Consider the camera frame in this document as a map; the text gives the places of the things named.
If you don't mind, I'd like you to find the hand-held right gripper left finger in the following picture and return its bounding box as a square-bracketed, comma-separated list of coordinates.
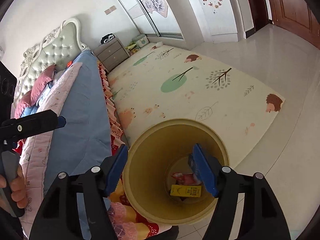
[29, 144, 129, 240]

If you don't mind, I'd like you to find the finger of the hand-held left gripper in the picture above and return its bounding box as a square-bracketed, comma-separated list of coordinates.
[0, 109, 67, 143]

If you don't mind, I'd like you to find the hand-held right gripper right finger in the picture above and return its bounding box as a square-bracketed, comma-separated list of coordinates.
[192, 144, 292, 240]

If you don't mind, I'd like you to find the red snack wrapper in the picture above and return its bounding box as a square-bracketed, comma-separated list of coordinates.
[171, 172, 200, 186]

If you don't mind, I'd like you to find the yellow drink carton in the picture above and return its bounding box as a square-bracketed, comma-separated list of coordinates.
[170, 184, 202, 197]

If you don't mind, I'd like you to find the beige round trash bin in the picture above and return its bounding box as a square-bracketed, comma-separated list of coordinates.
[122, 119, 229, 225]

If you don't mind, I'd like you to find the person's left hand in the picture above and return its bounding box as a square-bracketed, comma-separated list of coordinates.
[0, 166, 28, 208]

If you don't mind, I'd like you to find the blue pillow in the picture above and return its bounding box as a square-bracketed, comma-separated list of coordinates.
[21, 105, 42, 117]

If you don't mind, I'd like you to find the mauve pillow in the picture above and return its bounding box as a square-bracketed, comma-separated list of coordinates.
[14, 90, 33, 119]
[30, 64, 57, 98]

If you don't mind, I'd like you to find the pink printed quilt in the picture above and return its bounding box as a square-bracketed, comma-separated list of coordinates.
[19, 62, 83, 232]

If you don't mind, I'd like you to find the blue bedsheet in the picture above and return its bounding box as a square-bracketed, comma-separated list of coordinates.
[44, 50, 125, 240]

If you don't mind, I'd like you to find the red floral bed skirt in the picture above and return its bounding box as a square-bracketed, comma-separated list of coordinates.
[96, 62, 175, 240]

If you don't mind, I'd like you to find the tufted green white headboard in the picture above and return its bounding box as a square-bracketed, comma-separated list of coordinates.
[14, 17, 88, 105]

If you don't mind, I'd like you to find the cream printed play mat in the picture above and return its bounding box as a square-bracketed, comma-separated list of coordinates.
[106, 42, 287, 167]

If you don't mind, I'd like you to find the grey nightstand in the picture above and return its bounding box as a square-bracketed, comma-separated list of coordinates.
[94, 39, 129, 72]

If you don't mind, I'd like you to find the yellow toy pile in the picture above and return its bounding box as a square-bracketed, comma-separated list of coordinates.
[125, 44, 138, 56]

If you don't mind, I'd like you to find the white green toy box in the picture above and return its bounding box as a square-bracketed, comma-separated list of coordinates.
[132, 35, 149, 48]

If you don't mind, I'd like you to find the white cabinet with stickers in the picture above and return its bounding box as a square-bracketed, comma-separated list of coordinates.
[180, 0, 238, 43]

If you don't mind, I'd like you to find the white sliding wardrobe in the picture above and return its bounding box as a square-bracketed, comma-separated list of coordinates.
[104, 0, 184, 40]

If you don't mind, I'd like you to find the dark red wooden door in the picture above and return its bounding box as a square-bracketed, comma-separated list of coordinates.
[264, 0, 320, 49]

